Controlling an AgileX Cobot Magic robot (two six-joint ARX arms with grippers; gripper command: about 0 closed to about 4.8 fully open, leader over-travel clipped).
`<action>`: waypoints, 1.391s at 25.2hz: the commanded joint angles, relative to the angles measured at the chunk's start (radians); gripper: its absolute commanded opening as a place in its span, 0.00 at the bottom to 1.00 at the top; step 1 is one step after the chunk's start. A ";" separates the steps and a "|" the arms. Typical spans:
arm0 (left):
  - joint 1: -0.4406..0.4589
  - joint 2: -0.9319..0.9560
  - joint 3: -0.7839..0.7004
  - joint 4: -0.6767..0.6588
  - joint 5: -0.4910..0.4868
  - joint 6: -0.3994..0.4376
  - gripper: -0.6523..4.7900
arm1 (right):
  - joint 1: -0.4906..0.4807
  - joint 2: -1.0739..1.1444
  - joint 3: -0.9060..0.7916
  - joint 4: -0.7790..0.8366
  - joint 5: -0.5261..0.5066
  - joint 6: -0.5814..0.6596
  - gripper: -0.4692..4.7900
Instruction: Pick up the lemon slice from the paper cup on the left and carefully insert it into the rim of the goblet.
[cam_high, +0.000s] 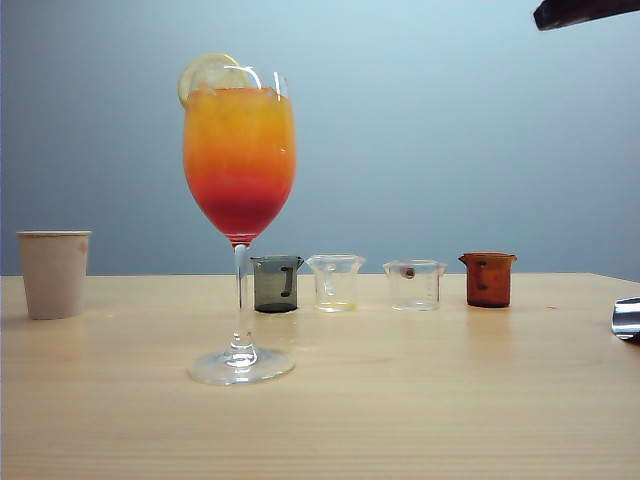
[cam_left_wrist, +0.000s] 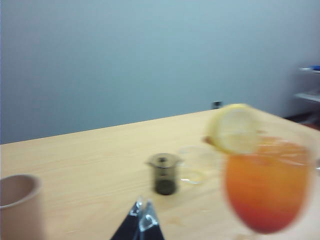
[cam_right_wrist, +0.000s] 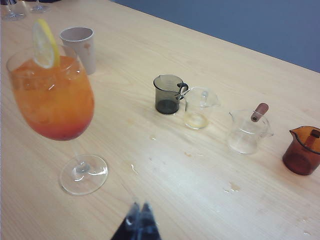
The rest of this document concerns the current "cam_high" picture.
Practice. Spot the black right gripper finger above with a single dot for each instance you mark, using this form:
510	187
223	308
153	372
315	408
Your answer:
585	12

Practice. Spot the yellow lemon slice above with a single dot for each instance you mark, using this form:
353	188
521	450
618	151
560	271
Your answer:
210	75

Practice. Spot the beige paper cup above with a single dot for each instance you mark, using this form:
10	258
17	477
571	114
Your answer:
52	280

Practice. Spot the amber orange small beaker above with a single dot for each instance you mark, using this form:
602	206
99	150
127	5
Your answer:
489	285

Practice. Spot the shiny metal scoop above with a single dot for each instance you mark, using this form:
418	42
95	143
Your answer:
627	320

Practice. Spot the clear beaker with brown mark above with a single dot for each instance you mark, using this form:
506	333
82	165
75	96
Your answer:
415	290

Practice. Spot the clear beaker with yellow residue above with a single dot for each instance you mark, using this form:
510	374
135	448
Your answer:
334	285

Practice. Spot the wine glass with orange cocktail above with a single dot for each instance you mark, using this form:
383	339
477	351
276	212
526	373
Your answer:
239	160

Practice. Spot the smoky grey small beaker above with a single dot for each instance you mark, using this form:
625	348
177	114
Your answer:
272	290

